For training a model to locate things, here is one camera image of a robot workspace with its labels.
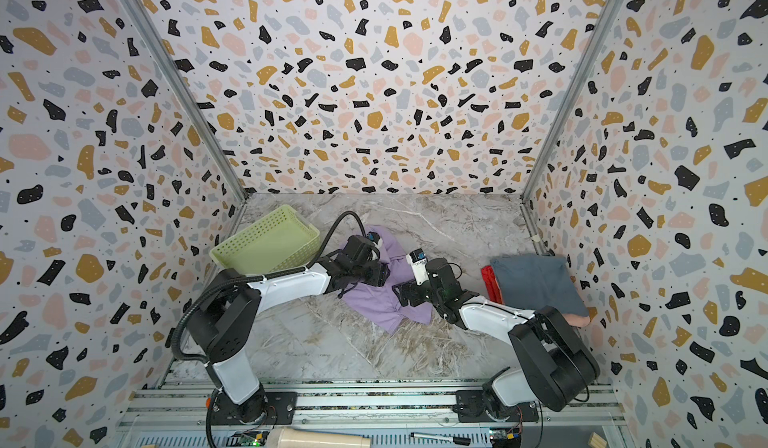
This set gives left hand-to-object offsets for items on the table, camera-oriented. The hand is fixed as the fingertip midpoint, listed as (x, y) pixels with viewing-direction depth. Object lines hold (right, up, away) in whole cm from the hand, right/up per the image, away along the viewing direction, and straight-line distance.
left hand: (383, 264), depth 91 cm
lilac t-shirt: (0, -13, 0) cm, 13 cm away
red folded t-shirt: (+34, -7, +4) cm, 35 cm away
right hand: (+5, -3, -3) cm, 7 cm away
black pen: (+18, -38, -21) cm, 47 cm away
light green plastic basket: (-39, +6, +14) cm, 42 cm away
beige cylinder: (-20, -35, -24) cm, 47 cm away
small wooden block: (+51, -38, -21) cm, 67 cm away
